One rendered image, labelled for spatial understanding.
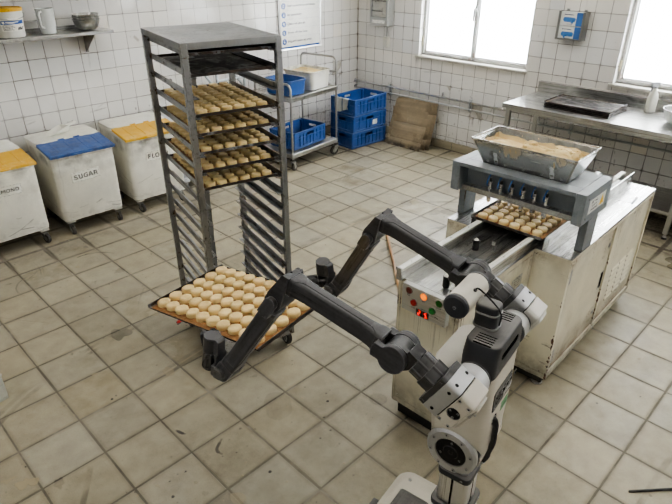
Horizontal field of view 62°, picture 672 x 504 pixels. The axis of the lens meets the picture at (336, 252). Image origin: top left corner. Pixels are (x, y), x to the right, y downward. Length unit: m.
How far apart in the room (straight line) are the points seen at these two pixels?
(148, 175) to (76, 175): 0.65
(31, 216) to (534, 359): 3.92
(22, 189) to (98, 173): 0.61
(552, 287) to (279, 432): 1.58
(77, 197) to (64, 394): 2.15
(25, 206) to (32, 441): 2.30
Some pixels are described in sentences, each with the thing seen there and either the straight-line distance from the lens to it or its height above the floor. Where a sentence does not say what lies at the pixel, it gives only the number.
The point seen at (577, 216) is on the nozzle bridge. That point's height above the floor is 1.07.
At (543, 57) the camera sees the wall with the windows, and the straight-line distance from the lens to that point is 6.36.
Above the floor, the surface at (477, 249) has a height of 0.85.
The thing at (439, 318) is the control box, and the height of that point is 0.74.
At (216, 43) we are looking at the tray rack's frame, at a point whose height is 1.81.
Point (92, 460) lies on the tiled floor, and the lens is 3.11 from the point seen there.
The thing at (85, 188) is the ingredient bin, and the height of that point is 0.39.
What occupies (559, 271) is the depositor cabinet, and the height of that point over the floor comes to 0.76.
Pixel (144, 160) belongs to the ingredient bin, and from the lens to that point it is 5.39.
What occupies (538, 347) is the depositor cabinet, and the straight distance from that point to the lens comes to 3.26.
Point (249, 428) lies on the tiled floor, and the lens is 3.05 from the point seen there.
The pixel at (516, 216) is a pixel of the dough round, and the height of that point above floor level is 0.92.
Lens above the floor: 2.17
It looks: 28 degrees down
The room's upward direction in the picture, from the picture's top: straight up
